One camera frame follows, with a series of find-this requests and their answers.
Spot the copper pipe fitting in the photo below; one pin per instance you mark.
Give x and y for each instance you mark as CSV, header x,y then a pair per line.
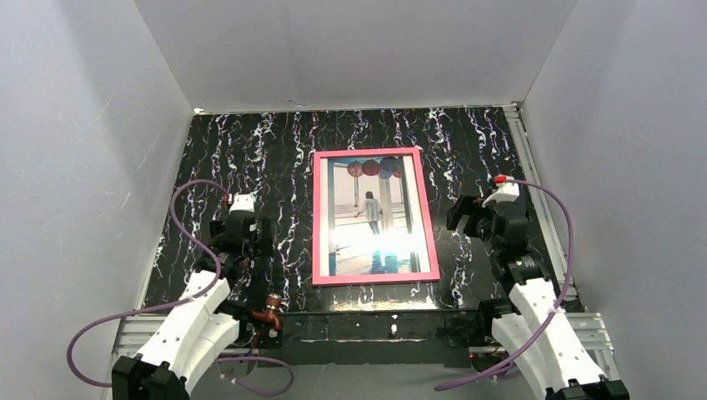
x,y
269,314

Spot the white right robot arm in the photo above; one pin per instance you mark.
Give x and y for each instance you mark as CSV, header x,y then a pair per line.
x,y
529,323

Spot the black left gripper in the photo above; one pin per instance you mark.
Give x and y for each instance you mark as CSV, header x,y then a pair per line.
x,y
239,230

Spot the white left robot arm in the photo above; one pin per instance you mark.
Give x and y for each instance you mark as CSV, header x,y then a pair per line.
x,y
193,334

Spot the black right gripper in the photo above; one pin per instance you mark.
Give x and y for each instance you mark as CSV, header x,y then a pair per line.
x,y
476,215

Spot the printed photo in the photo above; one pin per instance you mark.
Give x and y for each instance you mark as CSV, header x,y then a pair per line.
x,y
375,221

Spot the aluminium right side rail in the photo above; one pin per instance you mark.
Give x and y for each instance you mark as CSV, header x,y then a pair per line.
x,y
541,201

